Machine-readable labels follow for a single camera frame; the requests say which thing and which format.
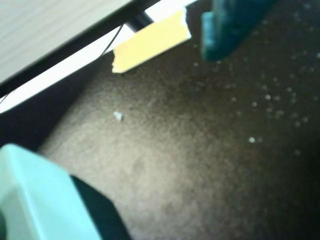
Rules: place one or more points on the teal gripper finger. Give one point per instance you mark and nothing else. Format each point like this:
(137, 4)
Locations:
(225, 30)

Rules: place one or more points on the mint green U shaped block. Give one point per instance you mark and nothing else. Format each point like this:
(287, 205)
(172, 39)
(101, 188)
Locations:
(37, 187)

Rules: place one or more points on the small square masking tape piece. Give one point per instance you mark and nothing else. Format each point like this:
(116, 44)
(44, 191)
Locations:
(150, 42)

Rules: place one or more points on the small white crumb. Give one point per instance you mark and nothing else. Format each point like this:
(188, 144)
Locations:
(118, 116)

